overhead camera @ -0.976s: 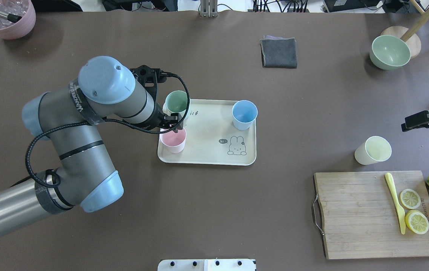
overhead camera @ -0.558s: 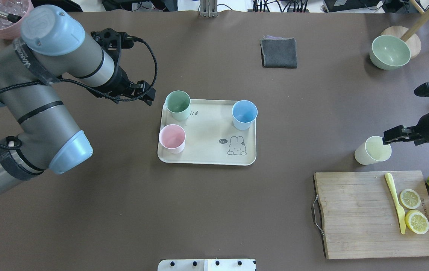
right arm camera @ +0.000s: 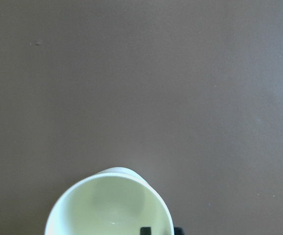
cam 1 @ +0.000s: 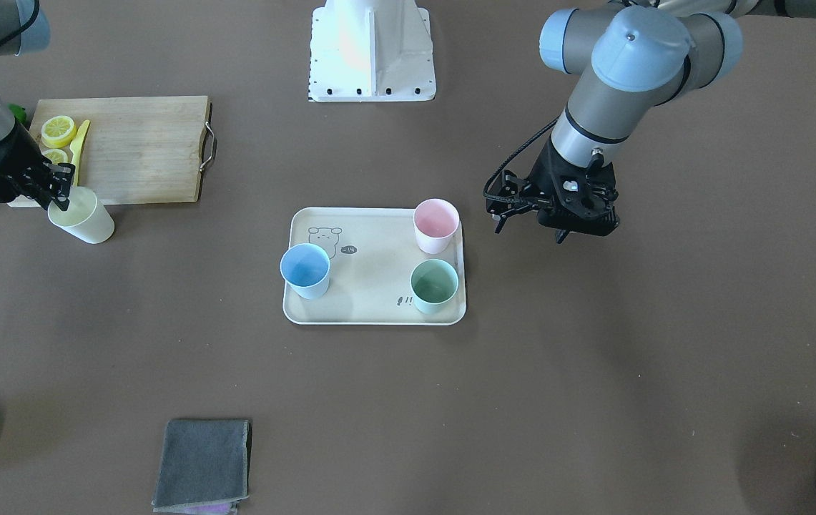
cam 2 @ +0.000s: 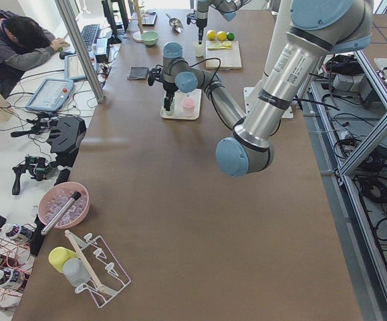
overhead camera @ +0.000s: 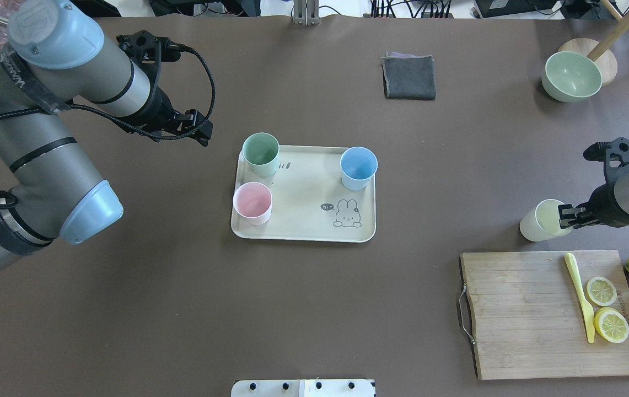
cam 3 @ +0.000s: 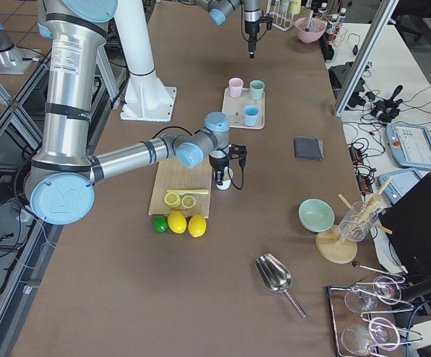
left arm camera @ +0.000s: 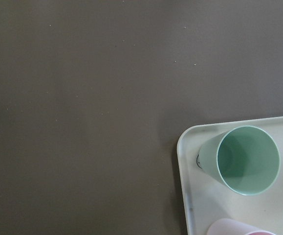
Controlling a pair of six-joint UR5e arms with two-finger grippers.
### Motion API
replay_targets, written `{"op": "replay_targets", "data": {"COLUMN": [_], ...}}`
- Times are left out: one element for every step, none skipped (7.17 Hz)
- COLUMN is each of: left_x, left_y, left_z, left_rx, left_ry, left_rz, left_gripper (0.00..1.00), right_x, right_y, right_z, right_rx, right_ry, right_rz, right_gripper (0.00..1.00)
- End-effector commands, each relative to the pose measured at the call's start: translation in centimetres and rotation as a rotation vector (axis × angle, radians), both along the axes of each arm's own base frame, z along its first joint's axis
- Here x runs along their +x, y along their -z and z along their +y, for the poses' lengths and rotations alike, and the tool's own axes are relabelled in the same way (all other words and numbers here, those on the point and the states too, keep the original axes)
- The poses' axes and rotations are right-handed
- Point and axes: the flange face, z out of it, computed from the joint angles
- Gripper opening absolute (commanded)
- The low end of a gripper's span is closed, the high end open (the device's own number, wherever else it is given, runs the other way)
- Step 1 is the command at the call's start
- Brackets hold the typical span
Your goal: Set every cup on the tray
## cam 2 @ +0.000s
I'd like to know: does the green plastic cup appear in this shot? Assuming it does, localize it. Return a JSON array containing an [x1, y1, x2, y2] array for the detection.
[[161, 97, 175, 116]]

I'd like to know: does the wooden cutting board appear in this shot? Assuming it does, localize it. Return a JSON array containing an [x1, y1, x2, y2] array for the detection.
[[205, 40, 242, 70]]

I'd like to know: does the metal muddler in bowl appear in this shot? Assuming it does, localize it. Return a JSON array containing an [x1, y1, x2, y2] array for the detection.
[[41, 191, 82, 236]]

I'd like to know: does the cream serving tray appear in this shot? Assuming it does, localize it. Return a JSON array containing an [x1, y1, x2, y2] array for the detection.
[[160, 89, 203, 120]]

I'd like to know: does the green bowl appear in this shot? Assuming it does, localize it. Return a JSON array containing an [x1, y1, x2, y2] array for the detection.
[[141, 31, 160, 46]]

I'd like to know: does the grey folded cloth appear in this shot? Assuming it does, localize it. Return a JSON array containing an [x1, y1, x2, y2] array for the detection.
[[128, 66, 149, 80]]

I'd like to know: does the cream plastic cup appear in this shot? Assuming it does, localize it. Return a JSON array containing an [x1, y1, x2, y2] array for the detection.
[[193, 41, 205, 58]]

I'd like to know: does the white wire cup rack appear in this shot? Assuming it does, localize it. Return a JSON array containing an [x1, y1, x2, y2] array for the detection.
[[65, 230, 131, 308]]

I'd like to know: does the yellow plastic knife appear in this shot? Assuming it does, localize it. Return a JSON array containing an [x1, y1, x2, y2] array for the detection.
[[207, 46, 232, 51]]

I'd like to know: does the aluminium frame post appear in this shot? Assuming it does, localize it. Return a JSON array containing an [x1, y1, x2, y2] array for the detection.
[[55, 0, 105, 103]]

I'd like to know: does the pink plastic cup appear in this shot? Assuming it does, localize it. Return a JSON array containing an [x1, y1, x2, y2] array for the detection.
[[182, 97, 196, 117]]

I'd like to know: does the yellow lemon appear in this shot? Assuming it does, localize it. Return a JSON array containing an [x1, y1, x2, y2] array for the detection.
[[207, 29, 217, 41], [216, 31, 227, 41]]

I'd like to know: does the person at desk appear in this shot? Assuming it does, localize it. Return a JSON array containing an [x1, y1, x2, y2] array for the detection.
[[0, 9, 70, 98]]

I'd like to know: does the yellow cup on rack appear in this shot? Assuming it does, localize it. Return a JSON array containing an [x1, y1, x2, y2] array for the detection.
[[48, 247, 77, 273]]

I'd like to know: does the metal scoop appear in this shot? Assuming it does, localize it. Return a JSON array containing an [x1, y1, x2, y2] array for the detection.
[[166, 13, 184, 33]]

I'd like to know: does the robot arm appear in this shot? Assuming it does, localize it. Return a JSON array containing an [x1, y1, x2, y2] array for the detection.
[[148, 1, 374, 177], [186, 0, 251, 45]]

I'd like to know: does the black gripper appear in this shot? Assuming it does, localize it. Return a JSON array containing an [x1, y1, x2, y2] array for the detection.
[[147, 66, 176, 112], [186, 10, 208, 45]]

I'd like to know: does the grey cup on rack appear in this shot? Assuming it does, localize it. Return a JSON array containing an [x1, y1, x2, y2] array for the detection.
[[62, 258, 90, 287]]

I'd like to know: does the blue teach pendant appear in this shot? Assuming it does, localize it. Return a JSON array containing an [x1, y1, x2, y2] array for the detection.
[[64, 51, 98, 82], [25, 78, 74, 112]]

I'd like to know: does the pink bowl with ice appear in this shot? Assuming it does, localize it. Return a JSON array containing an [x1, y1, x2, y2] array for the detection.
[[37, 181, 91, 229]]

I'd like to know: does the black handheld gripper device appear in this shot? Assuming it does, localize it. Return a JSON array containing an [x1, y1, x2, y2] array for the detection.
[[11, 155, 57, 195]]

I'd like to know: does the black keyboard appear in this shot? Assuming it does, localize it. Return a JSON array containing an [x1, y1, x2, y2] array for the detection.
[[81, 24, 100, 51]]

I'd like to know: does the wooden mug tree stand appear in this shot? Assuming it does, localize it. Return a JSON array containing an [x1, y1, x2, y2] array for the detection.
[[132, 0, 144, 43]]

